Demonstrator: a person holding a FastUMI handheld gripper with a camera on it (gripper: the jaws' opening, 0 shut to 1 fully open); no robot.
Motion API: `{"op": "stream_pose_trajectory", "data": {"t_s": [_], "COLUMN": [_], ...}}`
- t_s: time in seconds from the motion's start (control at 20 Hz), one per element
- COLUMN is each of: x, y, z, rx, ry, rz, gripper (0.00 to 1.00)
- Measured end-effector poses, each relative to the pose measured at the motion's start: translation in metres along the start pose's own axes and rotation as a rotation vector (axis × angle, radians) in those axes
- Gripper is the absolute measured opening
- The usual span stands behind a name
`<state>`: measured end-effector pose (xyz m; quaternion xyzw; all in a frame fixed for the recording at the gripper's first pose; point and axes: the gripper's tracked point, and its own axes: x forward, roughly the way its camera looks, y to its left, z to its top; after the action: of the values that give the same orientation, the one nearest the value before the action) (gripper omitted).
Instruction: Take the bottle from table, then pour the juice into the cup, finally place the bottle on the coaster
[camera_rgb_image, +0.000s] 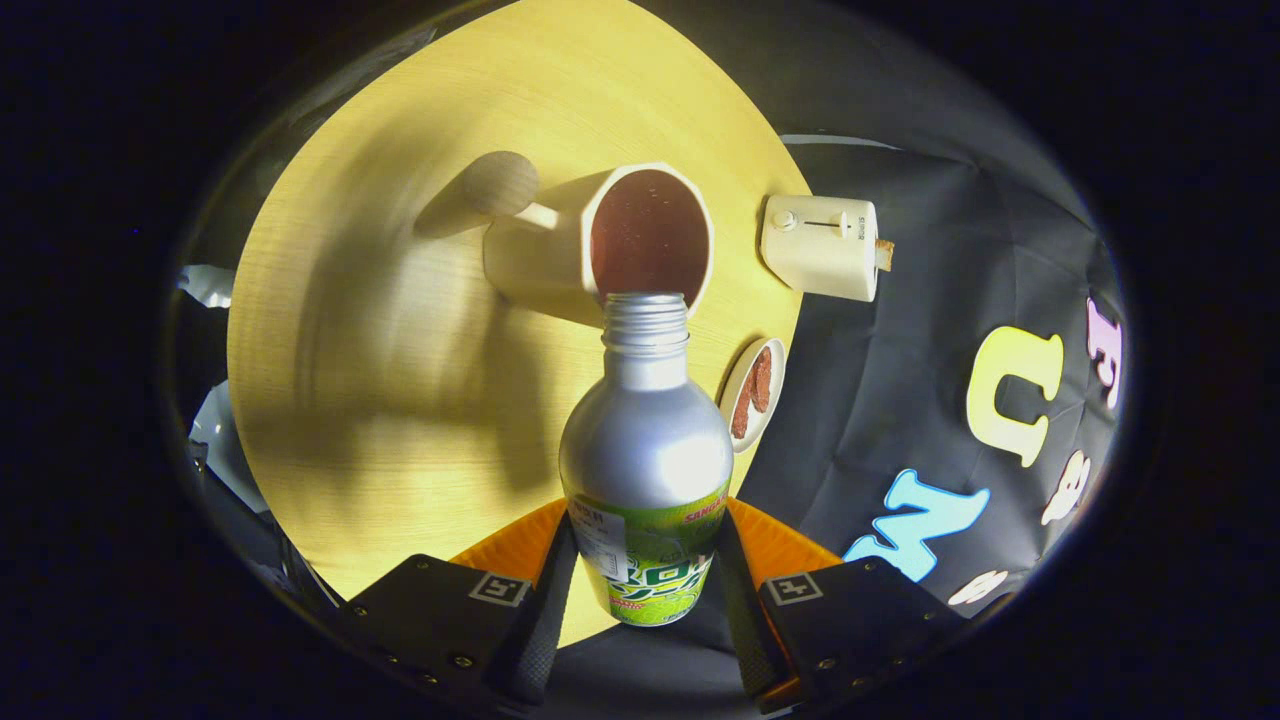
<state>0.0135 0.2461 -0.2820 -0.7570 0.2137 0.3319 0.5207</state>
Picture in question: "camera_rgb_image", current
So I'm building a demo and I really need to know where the silver bottle with green label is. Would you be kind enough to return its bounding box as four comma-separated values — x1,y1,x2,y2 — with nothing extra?
559,292,734,628

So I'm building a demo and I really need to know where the white round plate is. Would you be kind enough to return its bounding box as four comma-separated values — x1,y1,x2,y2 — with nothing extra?
718,338,787,454

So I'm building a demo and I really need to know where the beige cup with handle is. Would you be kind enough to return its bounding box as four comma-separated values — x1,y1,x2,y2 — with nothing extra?
415,151,715,319

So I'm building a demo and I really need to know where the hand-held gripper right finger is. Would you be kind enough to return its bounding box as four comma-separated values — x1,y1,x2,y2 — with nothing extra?
718,498,969,714

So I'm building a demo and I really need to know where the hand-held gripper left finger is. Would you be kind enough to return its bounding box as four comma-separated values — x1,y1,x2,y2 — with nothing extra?
338,499,581,707

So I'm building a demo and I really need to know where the white toaster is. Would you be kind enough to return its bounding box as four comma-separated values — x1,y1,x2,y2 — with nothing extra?
760,194,880,303

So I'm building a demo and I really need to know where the wooden table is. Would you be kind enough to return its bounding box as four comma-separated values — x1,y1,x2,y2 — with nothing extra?
227,0,813,649

